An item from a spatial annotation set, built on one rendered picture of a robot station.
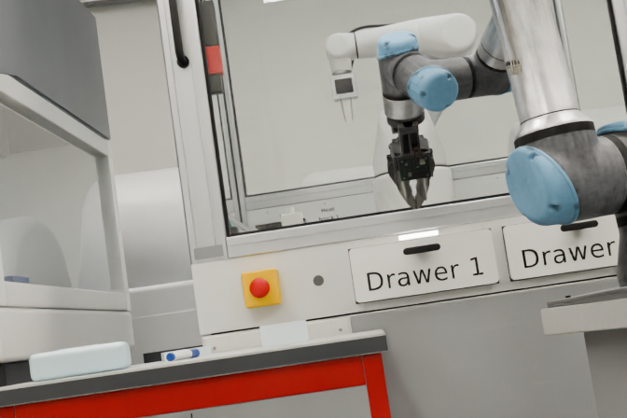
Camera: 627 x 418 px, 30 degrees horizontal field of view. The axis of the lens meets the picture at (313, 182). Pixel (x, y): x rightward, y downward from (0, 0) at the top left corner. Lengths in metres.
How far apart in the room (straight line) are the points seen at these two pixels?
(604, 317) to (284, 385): 0.49
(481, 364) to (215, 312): 0.55
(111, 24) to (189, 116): 3.32
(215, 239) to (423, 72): 0.64
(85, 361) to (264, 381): 0.28
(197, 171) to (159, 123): 3.20
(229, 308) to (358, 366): 0.66
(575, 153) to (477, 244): 0.76
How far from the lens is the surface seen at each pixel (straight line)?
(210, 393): 1.82
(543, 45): 1.70
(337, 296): 2.39
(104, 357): 1.87
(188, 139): 2.45
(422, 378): 2.39
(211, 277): 2.41
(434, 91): 2.00
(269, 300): 2.35
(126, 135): 5.63
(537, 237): 2.40
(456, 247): 2.38
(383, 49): 2.09
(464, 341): 2.39
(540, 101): 1.68
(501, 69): 2.05
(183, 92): 2.47
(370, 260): 2.37
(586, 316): 1.72
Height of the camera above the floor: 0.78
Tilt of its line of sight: 7 degrees up
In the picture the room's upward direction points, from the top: 8 degrees counter-clockwise
